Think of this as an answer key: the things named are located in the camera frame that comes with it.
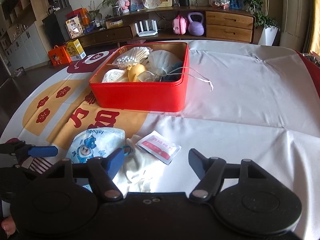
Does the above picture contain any cartoon print face mask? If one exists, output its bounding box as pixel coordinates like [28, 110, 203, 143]
[66, 127, 132, 164]

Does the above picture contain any cream white cloth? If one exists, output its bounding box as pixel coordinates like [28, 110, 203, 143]
[113, 135, 164, 195]

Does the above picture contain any pink white sachet packet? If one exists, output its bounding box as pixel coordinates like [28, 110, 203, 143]
[136, 131, 181, 165]

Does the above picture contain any cotton swab bag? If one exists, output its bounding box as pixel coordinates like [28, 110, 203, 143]
[112, 47, 153, 69]

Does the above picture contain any white speckled soft pad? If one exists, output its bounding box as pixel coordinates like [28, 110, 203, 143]
[101, 69, 128, 83]

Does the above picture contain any yellow soft toy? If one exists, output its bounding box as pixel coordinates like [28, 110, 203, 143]
[127, 64, 146, 82]

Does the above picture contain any person's left hand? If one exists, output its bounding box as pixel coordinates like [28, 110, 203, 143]
[1, 216, 18, 239]

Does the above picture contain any printed white tablecloth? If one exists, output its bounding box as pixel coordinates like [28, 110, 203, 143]
[1, 41, 319, 239]

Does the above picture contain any red metal tin box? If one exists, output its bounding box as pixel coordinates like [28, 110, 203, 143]
[89, 41, 189, 112]

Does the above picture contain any orange gift bag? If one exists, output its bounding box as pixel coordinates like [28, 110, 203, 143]
[48, 46, 71, 66]

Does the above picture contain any blue fabric piece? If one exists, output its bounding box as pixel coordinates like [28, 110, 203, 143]
[161, 62, 183, 82]

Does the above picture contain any yellow carton box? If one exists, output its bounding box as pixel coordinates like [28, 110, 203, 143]
[66, 39, 86, 61]

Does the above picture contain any black mini fridge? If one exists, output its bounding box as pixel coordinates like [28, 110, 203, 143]
[42, 11, 70, 47]

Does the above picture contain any cream snack box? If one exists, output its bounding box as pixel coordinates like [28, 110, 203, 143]
[66, 16, 83, 38]

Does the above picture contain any white wifi router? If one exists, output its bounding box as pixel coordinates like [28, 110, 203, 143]
[135, 20, 158, 37]

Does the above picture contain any purple kettlebell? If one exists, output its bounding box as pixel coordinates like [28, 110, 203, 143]
[188, 12, 204, 36]

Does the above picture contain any white square planter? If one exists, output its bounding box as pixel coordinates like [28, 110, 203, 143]
[258, 26, 279, 46]

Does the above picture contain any wooden TV console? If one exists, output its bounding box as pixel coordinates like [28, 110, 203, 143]
[78, 6, 255, 47]

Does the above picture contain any coffee machine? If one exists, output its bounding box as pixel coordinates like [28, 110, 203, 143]
[48, 0, 70, 11]

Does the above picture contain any small potted green plant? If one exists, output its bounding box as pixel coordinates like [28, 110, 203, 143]
[101, 0, 122, 16]

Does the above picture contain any yellow curtain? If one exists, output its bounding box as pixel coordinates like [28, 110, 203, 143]
[308, 0, 319, 55]

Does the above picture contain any tall green potted tree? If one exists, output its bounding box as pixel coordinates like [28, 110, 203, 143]
[243, 0, 279, 28]

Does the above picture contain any wooden wall cabinet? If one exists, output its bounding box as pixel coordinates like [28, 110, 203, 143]
[1, 0, 52, 76]

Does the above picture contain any white drawstring pouch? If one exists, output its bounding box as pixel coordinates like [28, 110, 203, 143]
[137, 50, 183, 82]

